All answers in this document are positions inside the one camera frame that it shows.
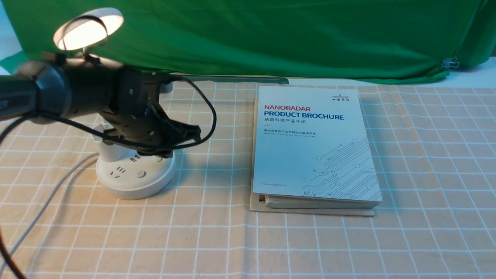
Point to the white product brochure book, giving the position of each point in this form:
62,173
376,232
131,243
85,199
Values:
311,153

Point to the metal binder clip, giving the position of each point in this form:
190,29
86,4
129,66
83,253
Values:
449,63

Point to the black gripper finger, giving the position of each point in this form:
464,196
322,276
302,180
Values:
179,135

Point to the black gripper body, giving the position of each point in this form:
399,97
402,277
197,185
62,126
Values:
137,117

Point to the green backdrop cloth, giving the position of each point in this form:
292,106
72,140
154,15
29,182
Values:
378,41

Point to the white desk lamp with sockets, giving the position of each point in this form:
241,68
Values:
122,172

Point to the beige grid tablecloth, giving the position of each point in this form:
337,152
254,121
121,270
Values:
434,150

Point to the grey metal bar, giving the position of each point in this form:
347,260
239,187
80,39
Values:
236,79

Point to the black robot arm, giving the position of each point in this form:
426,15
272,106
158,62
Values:
99,96

